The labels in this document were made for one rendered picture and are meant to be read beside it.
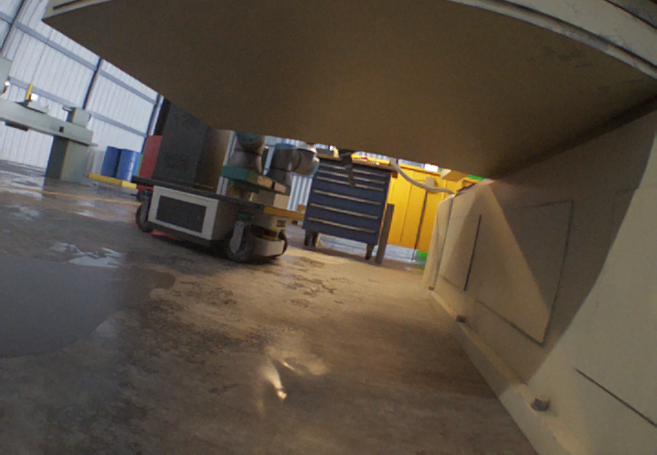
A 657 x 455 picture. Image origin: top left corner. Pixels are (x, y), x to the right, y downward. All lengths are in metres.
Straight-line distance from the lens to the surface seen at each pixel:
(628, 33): 0.57
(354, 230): 3.26
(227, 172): 1.69
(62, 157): 6.03
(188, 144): 1.94
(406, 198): 4.44
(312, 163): 2.26
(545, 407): 0.68
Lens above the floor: 0.31
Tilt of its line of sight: 2 degrees up
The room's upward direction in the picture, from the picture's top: 12 degrees clockwise
